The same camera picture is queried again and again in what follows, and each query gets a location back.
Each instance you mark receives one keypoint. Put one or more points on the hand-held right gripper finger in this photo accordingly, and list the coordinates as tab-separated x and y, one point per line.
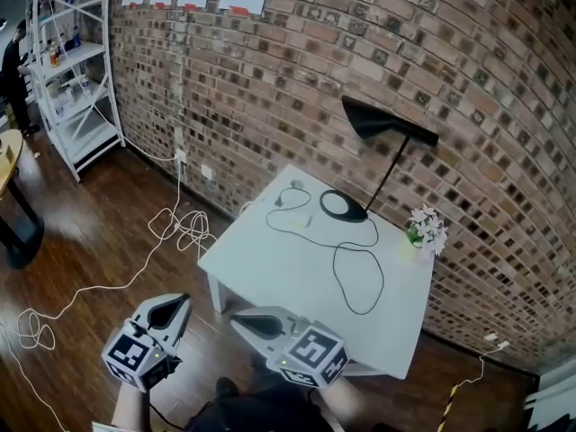
258	347
270	312

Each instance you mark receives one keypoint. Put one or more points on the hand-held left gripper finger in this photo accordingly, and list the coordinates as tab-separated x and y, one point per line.
155	304
181	322

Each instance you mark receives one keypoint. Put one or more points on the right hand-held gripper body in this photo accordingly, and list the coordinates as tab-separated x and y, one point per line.
315	353

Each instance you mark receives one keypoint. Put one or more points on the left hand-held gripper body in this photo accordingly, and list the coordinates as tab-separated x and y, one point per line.
135	358

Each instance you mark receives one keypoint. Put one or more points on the black desk lamp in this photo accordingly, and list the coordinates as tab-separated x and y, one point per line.
373	119

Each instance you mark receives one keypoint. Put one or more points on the person's right forearm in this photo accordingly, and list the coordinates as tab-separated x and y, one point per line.
351	403

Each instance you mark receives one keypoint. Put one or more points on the person's left forearm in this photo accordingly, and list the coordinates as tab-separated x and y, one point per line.
130	407

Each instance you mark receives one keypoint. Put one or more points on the white table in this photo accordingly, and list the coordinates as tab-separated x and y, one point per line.
292	286

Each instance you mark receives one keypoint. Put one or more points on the person's black shoe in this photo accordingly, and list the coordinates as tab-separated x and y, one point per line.
225	387

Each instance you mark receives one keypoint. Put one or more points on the person's black clothing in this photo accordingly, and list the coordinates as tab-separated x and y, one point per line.
256	414

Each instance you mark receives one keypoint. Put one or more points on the yellow black hazard tape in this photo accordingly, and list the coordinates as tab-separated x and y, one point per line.
447	407

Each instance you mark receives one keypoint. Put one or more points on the pink flowers in white pot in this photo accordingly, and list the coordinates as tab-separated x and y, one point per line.
427	227

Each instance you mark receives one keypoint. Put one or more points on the round wooden table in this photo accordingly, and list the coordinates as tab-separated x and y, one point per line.
11	162

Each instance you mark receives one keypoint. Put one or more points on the small tan box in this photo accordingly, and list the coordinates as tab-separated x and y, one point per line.
8	152

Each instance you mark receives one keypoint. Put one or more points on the white metal shelf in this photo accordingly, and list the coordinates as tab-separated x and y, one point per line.
76	53

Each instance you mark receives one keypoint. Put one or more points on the orange drink bottle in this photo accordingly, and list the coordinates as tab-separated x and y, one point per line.
55	55

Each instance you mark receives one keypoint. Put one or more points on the blue bottle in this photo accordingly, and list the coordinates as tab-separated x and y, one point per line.
75	35

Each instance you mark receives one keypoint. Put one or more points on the white wall socket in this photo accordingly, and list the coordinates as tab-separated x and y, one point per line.
180	155
490	336
207	172

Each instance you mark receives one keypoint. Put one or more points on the white wall plug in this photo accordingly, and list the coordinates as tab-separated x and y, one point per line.
503	344

